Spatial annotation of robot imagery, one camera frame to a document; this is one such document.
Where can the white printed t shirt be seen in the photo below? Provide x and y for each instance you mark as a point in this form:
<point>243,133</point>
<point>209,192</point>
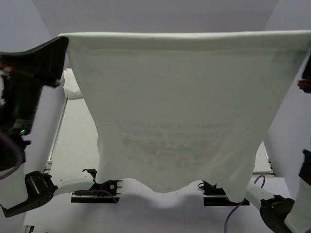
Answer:
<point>174,108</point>

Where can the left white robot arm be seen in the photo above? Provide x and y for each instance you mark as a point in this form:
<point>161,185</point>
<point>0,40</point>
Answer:
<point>20,192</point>

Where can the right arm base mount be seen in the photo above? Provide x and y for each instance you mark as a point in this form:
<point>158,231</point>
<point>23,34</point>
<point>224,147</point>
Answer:
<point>214,196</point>

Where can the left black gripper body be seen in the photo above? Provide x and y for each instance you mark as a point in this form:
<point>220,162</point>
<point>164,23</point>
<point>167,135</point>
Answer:
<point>24,96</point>

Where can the folded white t shirt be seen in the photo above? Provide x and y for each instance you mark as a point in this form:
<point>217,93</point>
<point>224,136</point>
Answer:
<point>71,88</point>

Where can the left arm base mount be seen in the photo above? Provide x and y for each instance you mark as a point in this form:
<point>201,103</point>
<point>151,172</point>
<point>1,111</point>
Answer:
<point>106,193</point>

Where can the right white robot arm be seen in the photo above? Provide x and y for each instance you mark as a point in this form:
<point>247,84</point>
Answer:
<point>285,215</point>

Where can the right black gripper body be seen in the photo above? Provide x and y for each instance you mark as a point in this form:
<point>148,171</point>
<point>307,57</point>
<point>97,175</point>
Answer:
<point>305,81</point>

